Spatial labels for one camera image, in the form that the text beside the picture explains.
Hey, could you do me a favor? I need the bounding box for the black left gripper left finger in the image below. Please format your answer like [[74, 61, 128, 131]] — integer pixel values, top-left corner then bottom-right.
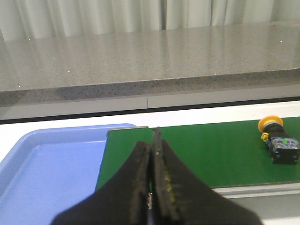
[[52, 141, 150, 225]]

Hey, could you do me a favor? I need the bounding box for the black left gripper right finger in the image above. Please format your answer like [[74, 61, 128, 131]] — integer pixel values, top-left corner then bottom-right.
[[151, 127, 262, 225]]

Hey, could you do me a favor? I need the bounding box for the yellow emergency stop push button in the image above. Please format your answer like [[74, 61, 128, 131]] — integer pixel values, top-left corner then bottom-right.
[[257, 115, 300, 164]]

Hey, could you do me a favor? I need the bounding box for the blue plastic tray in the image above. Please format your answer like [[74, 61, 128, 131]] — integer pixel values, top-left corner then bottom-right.
[[0, 124, 127, 225]]

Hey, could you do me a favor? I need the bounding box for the green conveyor belt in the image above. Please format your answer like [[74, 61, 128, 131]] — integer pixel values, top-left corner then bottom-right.
[[96, 120, 300, 188]]

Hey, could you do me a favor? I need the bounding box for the grey speckled stone counter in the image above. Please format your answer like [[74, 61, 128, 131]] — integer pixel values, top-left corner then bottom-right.
[[0, 20, 300, 120]]

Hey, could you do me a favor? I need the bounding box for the white pleated curtain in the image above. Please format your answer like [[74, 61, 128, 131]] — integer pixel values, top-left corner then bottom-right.
[[0, 0, 300, 41]]

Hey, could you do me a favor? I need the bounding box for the aluminium conveyor side rail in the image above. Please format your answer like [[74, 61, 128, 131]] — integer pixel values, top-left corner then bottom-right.
[[212, 182, 300, 199]]

